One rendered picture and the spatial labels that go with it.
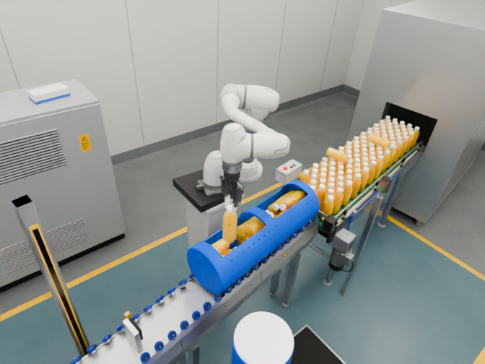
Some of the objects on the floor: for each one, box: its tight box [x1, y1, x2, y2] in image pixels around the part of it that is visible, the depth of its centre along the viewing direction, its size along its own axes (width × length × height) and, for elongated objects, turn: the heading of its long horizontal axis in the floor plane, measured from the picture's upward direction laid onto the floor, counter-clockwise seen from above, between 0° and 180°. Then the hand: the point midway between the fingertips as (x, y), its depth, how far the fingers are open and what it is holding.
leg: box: [282, 253, 301, 307], centre depth 276 cm, size 6×6×63 cm
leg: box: [269, 269, 281, 297], centre depth 283 cm, size 6×6×63 cm
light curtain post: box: [10, 194, 90, 358], centre depth 179 cm, size 6×6×170 cm
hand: (230, 204), depth 166 cm, fingers closed on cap, 4 cm apart
